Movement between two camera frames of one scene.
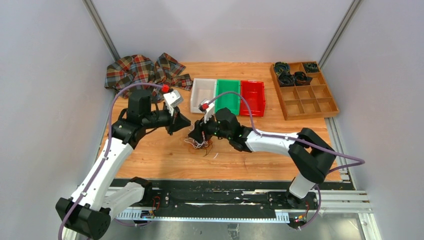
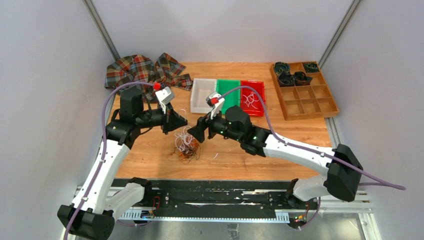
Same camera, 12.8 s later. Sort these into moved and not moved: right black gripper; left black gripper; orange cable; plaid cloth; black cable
Moved: orange cable; black cable
Not moved: plaid cloth; left black gripper; right black gripper
